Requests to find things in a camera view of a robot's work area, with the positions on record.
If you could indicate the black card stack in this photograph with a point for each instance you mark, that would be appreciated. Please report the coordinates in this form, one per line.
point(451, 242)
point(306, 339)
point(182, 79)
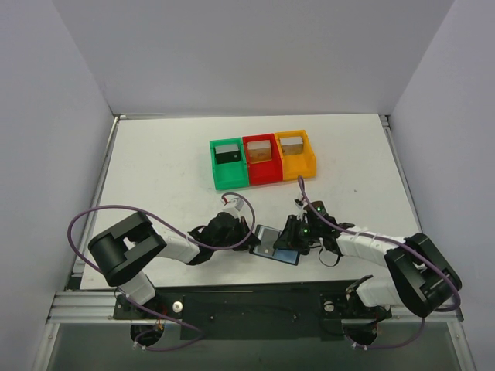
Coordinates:
point(225, 154)

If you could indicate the red plastic bin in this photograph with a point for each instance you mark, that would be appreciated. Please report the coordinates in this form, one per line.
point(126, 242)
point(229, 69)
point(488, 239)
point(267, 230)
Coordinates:
point(264, 163)

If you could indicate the green plastic bin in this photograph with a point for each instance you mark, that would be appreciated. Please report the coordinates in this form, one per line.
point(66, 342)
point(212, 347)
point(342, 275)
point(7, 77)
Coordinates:
point(232, 175)

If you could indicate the brown card stack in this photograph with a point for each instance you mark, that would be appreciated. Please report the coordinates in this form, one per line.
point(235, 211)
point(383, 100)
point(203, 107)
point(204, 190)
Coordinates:
point(259, 151)

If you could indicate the black leather card holder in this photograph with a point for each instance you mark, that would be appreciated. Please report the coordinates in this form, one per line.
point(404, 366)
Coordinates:
point(284, 256)

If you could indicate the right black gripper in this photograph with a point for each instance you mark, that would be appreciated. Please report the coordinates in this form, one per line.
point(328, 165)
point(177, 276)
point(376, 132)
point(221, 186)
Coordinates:
point(291, 235)

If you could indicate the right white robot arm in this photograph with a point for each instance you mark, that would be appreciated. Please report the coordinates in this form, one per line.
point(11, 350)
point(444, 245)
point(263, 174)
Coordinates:
point(420, 279)

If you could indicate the black VIP card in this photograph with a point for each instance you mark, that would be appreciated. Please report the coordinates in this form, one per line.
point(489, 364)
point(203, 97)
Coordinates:
point(267, 237)

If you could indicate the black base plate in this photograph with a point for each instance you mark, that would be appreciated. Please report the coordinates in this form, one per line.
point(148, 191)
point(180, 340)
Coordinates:
point(259, 312)

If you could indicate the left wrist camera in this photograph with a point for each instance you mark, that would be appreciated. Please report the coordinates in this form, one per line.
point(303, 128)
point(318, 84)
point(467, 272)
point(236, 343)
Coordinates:
point(235, 205)

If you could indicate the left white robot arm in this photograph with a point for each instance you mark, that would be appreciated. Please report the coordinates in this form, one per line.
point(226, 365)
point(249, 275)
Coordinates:
point(122, 251)

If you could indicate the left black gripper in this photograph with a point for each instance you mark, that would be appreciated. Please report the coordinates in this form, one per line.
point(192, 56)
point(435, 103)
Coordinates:
point(241, 233)

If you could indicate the aluminium frame rail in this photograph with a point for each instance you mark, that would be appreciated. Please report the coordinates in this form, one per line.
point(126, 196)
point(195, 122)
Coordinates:
point(78, 265)

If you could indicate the orange plastic bin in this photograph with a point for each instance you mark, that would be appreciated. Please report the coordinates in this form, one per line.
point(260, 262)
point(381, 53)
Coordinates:
point(296, 154)

